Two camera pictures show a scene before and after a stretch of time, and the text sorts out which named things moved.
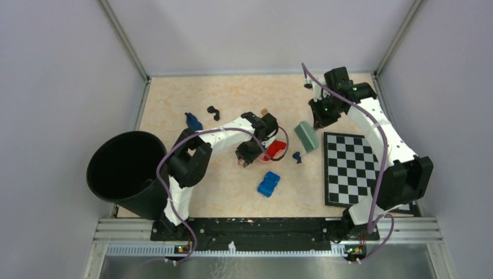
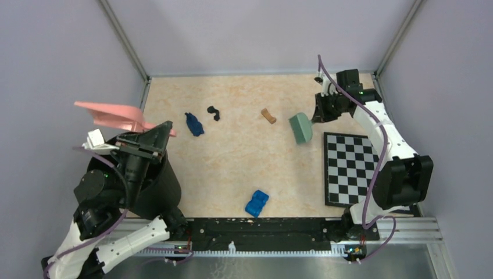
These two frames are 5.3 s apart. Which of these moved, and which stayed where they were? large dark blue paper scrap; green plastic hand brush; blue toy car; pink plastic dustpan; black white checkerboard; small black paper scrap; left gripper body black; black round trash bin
Moved: blue toy car; left gripper body black; green plastic hand brush; pink plastic dustpan
Stayed: black white checkerboard; large dark blue paper scrap; small black paper scrap; black round trash bin
